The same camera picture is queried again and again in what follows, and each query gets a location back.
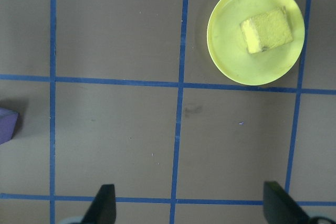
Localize purple foam block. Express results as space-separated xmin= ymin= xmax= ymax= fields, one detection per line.
xmin=0 ymin=107 xmax=22 ymax=145

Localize yellow foam block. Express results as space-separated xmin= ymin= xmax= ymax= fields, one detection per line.
xmin=239 ymin=6 xmax=294 ymax=54

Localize yellow round plate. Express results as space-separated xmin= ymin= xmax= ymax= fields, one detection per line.
xmin=206 ymin=0 xmax=306 ymax=86

